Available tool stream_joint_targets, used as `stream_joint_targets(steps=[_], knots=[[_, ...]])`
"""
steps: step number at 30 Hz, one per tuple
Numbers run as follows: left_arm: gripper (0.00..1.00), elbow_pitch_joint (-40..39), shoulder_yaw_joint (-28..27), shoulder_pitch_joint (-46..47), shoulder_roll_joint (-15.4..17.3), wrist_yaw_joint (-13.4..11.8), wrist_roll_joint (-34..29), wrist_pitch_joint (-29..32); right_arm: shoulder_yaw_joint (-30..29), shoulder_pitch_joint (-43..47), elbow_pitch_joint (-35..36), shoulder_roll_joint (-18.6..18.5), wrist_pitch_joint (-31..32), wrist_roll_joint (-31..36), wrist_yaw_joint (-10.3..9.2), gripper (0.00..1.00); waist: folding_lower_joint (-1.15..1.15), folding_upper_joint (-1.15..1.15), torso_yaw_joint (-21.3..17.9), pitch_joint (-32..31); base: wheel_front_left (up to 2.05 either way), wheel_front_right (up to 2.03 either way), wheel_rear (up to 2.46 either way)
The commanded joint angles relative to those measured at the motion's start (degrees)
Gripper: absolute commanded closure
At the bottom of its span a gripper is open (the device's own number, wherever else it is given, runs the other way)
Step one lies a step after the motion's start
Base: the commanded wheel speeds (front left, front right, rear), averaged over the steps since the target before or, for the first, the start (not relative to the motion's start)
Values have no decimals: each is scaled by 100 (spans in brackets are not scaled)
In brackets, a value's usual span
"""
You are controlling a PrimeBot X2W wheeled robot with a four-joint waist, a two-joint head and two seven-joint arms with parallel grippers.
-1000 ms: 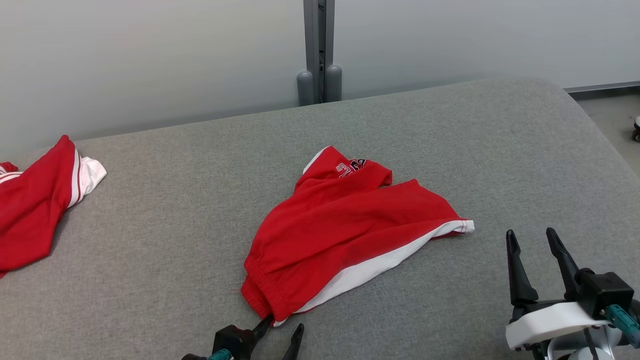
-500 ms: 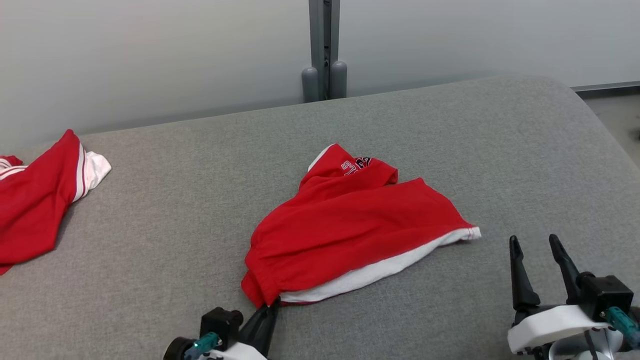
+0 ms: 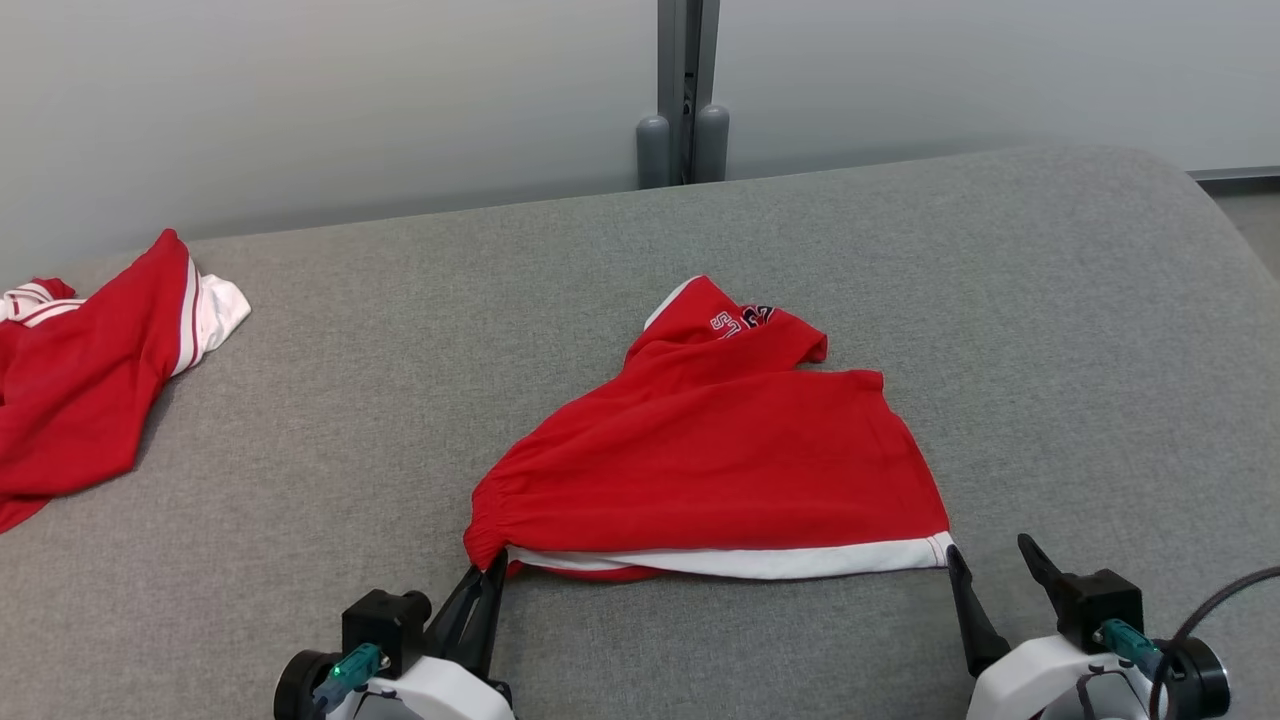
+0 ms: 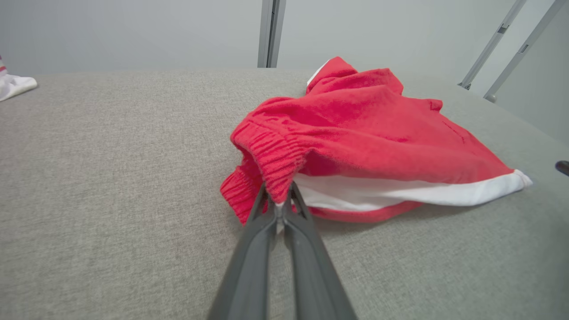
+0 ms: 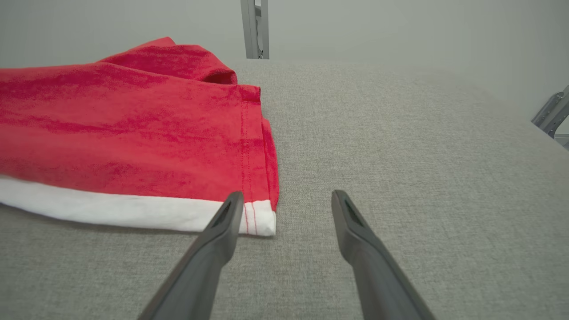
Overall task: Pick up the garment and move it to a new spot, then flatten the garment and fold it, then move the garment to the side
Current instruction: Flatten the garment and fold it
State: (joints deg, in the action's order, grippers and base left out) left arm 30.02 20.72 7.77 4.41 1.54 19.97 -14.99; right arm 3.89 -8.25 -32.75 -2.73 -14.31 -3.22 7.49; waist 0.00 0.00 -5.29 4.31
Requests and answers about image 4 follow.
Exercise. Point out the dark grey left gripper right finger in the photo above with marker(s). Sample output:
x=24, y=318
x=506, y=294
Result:
x=311, y=275

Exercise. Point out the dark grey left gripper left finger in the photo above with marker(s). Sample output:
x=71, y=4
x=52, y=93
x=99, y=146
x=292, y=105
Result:
x=249, y=266

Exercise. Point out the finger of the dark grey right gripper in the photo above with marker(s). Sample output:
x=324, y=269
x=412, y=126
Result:
x=563, y=168

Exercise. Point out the red shorts with white trim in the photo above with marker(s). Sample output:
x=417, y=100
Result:
x=364, y=129

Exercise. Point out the red t-shirt with white sleeves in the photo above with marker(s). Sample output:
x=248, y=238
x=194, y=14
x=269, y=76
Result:
x=13, y=86

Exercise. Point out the grey slanted frame post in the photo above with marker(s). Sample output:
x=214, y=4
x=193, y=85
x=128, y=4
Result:
x=491, y=44
x=522, y=49

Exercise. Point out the grey metal partition post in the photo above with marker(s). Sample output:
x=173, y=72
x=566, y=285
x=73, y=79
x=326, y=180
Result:
x=271, y=33

